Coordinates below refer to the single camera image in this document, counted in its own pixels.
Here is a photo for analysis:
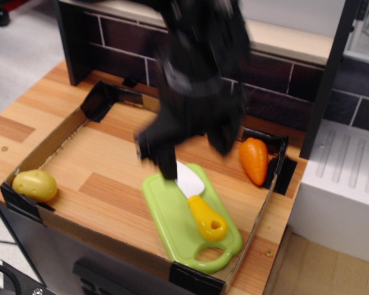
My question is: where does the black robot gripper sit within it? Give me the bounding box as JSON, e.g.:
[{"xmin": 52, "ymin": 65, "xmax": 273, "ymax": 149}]
[{"xmin": 135, "ymin": 58, "xmax": 244, "ymax": 180}]

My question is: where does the toy knife yellow handle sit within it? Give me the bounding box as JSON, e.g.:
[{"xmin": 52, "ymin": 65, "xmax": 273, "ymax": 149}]
[{"xmin": 173, "ymin": 160, "xmax": 229, "ymax": 243}]

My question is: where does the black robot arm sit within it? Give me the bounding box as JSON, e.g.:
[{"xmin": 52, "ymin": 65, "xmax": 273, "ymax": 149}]
[{"xmin": 136, "ymin": 1, "xmax": 250, "ymax": 179}]

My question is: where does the green plastic cutting board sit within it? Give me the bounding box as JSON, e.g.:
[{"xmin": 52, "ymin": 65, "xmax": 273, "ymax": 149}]
[{"xmin": 141, "ymin": 163, "xmax": 243, "ymax": 274}]

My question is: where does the cardboard fence with black tape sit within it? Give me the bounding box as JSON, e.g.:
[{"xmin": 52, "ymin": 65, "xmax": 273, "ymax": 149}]
[{"xmin": 1, "ymin": 82, "xmax": 297, "ymax": 294}]

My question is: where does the orange toy carrot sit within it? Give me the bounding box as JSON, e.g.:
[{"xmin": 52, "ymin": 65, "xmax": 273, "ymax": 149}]
[{"xmin": 239, "ymin": 138, "xmax": 269, "ymax": 186}]

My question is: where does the white toy sink drainboard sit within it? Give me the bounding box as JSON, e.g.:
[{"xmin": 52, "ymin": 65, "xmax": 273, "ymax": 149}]
[{"xmin": 288, "ymin": 120, "xmax": 369, "ymax": 262}]

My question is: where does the yellow toy potato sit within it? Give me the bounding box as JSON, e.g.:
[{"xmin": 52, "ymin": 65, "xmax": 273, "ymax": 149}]
[{"xmin": 12, "ymin": 169, "xmax": 58, "ymax": 202}]

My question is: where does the black chair caster wheel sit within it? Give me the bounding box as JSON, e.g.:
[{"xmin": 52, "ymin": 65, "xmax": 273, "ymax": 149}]
[{"xmin": 0, "ymin": 0, "xmax": 10, "ymax": 27}]

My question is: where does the black shelf frame with tiles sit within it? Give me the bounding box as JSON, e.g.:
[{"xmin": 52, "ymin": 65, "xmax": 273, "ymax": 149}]
[{"xmin": 53, "ymin": 0, "xmax": 369, "ymax": 160}]

